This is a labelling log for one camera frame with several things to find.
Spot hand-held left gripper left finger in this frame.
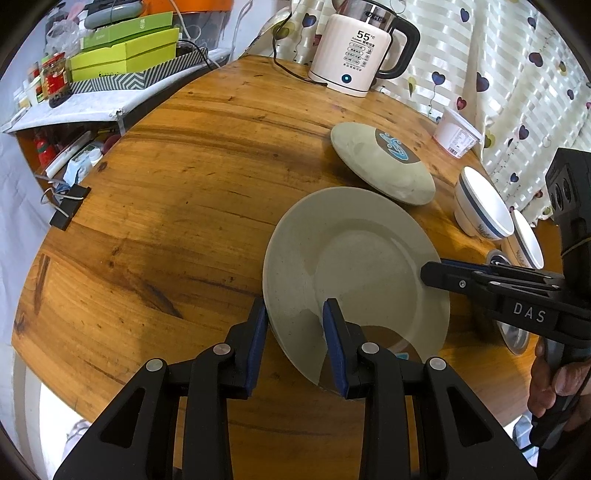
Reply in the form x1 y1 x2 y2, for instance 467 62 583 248
53 298 269 480

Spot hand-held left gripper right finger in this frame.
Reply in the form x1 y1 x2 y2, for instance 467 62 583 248
322 298 539 480

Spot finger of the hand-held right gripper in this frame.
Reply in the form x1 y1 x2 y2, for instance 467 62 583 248
440 259 565 290
420 261 502 308

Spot metal bowl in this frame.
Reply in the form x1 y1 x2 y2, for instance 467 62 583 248
486 249 533 356

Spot white bowl with blue stripe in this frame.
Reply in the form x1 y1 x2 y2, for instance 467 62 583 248
454 166 516 241
502 209 546 271

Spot grey plate with blue print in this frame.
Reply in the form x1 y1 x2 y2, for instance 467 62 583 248
330 122 436 206
262 186 451 388

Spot person's right hand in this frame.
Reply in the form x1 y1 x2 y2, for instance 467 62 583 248
528 342 591 422

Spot white plastic tub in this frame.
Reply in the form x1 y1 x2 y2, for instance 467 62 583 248
433 106 482 160

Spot heart print curtain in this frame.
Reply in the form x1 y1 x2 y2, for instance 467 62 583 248
240 0 591 223

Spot black binder clip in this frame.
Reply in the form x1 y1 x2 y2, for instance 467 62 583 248
40 182 92 231

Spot white electric kettle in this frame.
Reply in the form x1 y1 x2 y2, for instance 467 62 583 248
308 0 421 98

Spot blue white packet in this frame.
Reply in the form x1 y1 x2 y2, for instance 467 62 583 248
62 147 110 185

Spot white tube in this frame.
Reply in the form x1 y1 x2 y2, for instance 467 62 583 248
44 131 93 179

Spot white shelf board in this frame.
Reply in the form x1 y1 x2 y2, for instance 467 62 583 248
0 58 232 136

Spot lime green box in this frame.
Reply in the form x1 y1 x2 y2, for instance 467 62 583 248
69 28 181 82

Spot red-lidded jars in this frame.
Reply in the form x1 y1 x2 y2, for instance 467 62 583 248
41 52 71 101

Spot dark green box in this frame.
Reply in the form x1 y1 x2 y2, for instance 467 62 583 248
80 11 174 52

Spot orange container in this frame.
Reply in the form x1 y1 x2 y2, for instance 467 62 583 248
147 0 234 14

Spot grey case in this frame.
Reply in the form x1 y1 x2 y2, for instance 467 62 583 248
83 0 145 28

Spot clear plastic bag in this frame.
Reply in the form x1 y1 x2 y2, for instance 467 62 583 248
45 18 82 52

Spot black kettle cable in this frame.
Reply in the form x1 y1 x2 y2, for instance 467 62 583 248
270 27 329 86

